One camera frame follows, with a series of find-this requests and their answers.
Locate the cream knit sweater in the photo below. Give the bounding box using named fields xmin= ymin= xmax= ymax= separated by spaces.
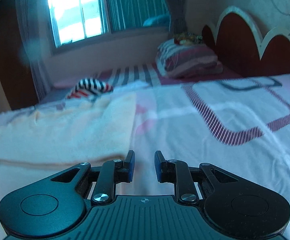
xmin=0 ymin=93 xmax=136 ymax=166

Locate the patterned white pink quilt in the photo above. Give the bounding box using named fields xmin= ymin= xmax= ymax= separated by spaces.
xmin=0 ymin=73 xmax=290 ymax=240

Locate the striped folded garment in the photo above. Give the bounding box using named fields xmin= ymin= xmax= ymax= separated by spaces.
xmin=65 ymin=77 xmax=114 ymax=99

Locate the dark wooden door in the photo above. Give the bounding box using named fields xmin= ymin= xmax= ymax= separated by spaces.
xmin=0 ymin=0 xmax=38 ymax=110

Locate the striped pillow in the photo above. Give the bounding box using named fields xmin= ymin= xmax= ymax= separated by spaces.
xmin=155 ymin=39 xmax=223 ymax=79

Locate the striped purple bedsheet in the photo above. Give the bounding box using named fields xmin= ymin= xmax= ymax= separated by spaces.
xmin=40 ymin=62 xmax=241 ymax=104

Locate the grey left curtain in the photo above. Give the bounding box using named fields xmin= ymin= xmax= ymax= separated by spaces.
xmin=15 ymin=0 xmax=52 ymax=101

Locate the grey curtain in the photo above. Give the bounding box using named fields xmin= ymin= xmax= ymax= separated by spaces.
xmin=166 ymin=0 xmax=187 ymax=34
xmin=15 ymin=0 xmax=52 ymax=101

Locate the window with teal blinds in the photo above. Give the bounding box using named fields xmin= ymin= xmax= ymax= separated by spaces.
xmin=47 ymin=0 xmax=170 ymax=48

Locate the red white headboard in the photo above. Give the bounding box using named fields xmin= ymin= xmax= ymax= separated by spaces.
xmin=202 ymin=6 xmax=290 ymax=77

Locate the colourful item on pillow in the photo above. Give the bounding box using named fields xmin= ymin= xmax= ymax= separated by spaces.
xmin=174 ymin=32 xmax=204 ymax=46

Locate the teal plush on sill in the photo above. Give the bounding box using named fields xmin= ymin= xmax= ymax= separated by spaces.
xmin=143 ymin=14 xmax=170 ymax=28

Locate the grey right curtain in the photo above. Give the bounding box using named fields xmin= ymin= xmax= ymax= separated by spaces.
xmin=166 ymin=0 xmax=187 ymax=34

